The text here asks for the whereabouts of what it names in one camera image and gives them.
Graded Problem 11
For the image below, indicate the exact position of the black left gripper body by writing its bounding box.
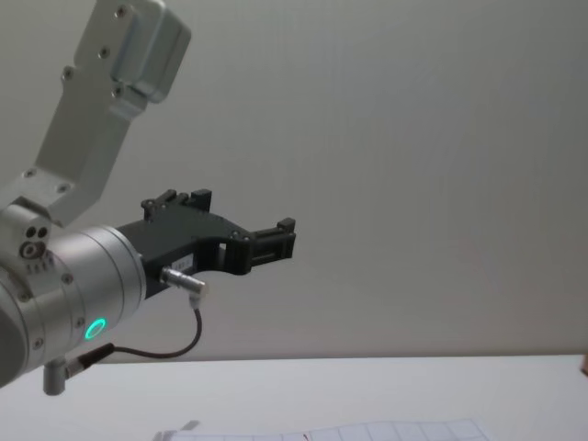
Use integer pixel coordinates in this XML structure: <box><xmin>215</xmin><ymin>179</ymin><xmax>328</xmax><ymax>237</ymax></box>
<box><xmin>115</xmin><ymin>207</ymin><xmax>245</xmax><ymax>303</ymax></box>

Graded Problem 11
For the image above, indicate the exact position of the white table cloth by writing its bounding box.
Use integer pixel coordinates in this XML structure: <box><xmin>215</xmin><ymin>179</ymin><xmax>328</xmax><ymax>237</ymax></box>
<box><xmin>0</xmin><ymin>353</ymin><xmax>588</xmax><ymax>441</ymax></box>

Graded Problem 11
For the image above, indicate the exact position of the thin dark gripper cable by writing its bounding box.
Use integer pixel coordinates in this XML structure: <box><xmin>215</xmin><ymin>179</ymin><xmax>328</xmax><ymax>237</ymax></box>
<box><xmin>43</xmin><ymin>266</ymin><xmax>211</xmax><ymax>396</ymax></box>

